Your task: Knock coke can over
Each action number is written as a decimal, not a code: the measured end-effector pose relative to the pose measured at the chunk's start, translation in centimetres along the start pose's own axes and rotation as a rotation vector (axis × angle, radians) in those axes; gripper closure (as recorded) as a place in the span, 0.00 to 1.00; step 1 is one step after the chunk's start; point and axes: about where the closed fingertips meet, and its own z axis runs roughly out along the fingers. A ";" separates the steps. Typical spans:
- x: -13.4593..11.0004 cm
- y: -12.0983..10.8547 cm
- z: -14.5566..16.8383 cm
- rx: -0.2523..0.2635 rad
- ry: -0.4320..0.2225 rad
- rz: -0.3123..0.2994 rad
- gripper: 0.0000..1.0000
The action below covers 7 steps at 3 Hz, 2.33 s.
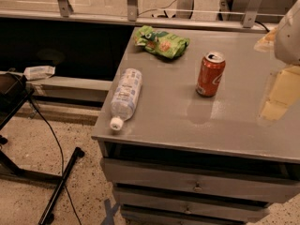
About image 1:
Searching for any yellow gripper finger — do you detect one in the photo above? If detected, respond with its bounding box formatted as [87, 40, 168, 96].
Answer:
[260, 66, 300, 121]
[254, 28, 278, 53]

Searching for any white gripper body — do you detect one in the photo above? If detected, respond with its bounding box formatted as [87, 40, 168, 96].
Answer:
[274, 0, 300, 66]

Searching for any red coke can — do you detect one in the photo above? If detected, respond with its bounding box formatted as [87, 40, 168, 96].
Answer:
[196, 51, 226, 98]

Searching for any green chip bag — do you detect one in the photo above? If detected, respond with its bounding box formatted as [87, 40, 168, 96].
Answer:
[134, 25, 190, 59]

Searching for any grey drawer cabinet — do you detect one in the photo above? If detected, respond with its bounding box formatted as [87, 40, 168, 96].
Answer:
[92, 30, 300, 225]

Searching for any clear plastic water bottle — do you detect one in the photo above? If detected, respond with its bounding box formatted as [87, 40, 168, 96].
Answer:
[110, 68, 143, 130]

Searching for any metal window railing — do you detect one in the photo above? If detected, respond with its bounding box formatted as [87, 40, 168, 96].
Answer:
[0, 0, 300, 33]

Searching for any black metal stand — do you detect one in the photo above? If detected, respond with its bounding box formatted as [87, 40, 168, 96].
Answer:
[0, 72, 86, 225]

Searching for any black cable on floor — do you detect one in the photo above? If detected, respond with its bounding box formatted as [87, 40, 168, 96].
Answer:
[27, 97, 83, 225]

